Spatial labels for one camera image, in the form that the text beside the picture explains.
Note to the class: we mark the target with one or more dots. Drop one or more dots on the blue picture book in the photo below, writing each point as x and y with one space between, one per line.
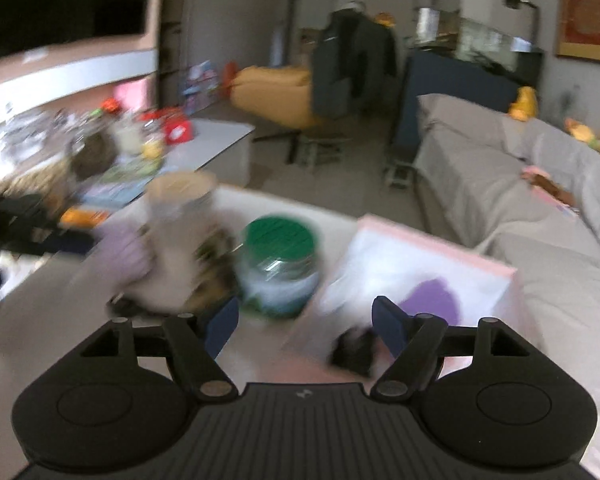
113 195

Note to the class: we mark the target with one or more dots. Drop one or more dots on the purple pink soft toy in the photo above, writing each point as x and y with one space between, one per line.
433 297

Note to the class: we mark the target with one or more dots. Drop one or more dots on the pink cardboard box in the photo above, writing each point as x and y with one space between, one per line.
420 273

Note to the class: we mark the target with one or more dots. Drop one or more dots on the lavender fluffy headband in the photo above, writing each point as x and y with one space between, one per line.
123 254

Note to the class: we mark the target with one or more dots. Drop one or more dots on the small wooden stool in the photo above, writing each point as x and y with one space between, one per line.
321 148

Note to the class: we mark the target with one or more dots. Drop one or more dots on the tall clear jar beige lid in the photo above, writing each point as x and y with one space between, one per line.
181 216

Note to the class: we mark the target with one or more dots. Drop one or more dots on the green lid glass jar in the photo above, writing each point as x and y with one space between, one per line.
277 266

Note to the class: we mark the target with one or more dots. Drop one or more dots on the orange snack packet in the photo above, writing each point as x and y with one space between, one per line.
86 219

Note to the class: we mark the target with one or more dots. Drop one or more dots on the yellow armchair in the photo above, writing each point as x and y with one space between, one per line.
282 95

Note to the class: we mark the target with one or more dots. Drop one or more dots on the grey side table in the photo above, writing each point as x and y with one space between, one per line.
222 148

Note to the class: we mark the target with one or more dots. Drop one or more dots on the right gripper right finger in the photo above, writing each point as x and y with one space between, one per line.
413 341

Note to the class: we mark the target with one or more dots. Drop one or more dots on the grey covered sofa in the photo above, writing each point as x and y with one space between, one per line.
527 194

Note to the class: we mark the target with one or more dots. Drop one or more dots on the glass jar dark contents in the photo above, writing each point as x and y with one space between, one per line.
91 153

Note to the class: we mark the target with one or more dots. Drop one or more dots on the small yellow jar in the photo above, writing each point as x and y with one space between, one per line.
154 146

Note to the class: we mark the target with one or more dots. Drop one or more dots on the dark blue cabinet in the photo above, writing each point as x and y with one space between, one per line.
426 72

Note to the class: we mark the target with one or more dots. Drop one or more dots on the large glass snack jar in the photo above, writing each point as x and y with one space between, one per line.
33 161

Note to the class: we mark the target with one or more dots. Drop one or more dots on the brown furry tail keychain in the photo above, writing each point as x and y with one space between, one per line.
216 280

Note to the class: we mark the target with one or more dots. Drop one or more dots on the yellow duck plush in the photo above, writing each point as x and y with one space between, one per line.
526 105

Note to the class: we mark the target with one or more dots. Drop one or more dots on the red box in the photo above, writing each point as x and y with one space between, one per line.
178 129

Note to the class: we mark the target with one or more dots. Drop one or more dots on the dark jackets on rack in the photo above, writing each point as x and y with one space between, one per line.
353 63

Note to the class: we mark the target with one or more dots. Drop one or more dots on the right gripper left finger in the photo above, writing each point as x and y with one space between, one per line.
195 341

